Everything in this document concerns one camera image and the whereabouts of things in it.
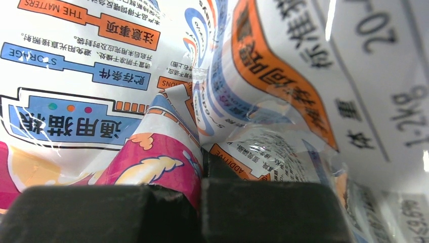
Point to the pink pet food bag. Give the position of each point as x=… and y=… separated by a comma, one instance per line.
x=142, y=92

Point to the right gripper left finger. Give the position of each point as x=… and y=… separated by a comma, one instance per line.
x=142, y=213

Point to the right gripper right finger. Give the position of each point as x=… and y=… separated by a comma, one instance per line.
x=236, y=210

